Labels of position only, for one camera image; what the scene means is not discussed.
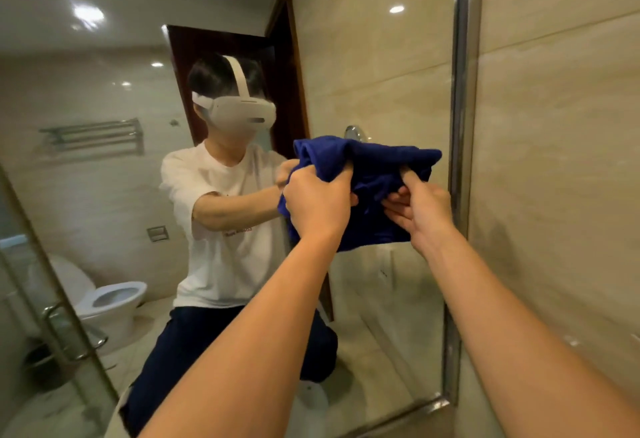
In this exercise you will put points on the blue microfibre cloth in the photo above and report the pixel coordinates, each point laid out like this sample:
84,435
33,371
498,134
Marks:
375,158

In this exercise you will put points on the person's right forearm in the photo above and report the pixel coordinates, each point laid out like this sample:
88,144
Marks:
530,348

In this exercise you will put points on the person's left hand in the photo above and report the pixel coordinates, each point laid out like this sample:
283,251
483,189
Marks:
320,203

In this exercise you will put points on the silver framed wall mirror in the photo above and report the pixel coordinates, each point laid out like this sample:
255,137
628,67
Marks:
375,53

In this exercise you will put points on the person's right hand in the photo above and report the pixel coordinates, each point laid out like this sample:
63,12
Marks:
425,213

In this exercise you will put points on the person's left forearm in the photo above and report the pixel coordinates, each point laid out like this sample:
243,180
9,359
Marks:
250,348

